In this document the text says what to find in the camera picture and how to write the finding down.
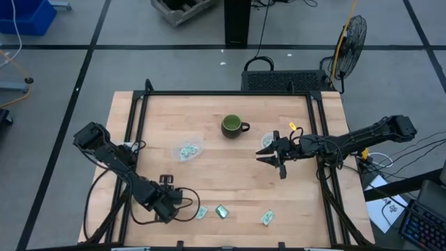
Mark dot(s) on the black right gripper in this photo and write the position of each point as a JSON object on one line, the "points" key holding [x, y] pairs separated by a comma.
{"points": [[287, 148]]}

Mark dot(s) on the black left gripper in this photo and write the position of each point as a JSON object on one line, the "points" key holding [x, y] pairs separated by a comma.
{"points": [[169, 198]]}

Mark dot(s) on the dark green shiny stevia packet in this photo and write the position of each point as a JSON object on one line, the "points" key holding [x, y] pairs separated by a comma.
{"points": [[222, 211]]}

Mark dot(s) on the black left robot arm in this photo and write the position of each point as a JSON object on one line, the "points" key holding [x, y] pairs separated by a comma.
{"points": [[115, 157]]}

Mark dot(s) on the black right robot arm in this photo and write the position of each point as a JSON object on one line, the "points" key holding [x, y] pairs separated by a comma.
{"points": [[348, 141]]}

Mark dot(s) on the clear round plastic container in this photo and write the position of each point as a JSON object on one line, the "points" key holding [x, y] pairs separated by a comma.
{"points": [[265, 135]]}

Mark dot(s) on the green ceramic mug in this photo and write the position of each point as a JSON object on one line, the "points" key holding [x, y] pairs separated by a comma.
{"points": [[231, 123]]}

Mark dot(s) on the clear oval plastic container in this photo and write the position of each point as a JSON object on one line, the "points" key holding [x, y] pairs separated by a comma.
{"points": [[177, 146]]}

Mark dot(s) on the black perforated computer case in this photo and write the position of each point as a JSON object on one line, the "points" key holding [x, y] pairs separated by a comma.
{"points": [[278, 81]]}

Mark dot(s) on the white printed paper sheet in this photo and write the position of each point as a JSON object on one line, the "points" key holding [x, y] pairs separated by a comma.
{"points": [[380, 205]]}

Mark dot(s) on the black floor beam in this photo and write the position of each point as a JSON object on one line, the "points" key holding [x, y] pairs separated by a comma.
{"points": [[400, 184]]}

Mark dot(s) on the black floor fan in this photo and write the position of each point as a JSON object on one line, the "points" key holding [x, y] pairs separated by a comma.
{"points": [[350, 45]]}

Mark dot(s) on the black upright tower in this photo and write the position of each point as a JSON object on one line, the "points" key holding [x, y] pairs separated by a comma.
{"points": [[237, 21]]}

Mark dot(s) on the black laptop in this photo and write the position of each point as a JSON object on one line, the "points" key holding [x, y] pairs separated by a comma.
{"points": [[432, 195]]}

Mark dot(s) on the backlit black keyboard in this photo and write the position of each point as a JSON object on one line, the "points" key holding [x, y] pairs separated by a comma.
{"points": [[423, 226]]}

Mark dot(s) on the grey moulded packing tray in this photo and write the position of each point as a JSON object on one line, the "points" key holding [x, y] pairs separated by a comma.
{"points": [[181, 10]]}

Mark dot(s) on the black object at floor edge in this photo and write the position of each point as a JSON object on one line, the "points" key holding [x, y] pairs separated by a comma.
{"points": [[5, 116]]}

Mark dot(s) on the black round floor knob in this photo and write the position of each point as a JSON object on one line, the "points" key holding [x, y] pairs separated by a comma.
{"points": [[29, 80]]}

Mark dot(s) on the grey metal stand foot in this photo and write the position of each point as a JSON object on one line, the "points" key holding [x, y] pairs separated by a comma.
{"points": [[12, 87]]}

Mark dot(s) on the blue plastic bin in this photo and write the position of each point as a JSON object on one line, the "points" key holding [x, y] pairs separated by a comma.
{"points": [[28, 17]]}

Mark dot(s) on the black aluminium table frame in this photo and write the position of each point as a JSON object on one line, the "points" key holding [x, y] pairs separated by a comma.
{"points": [[226, 93]]}

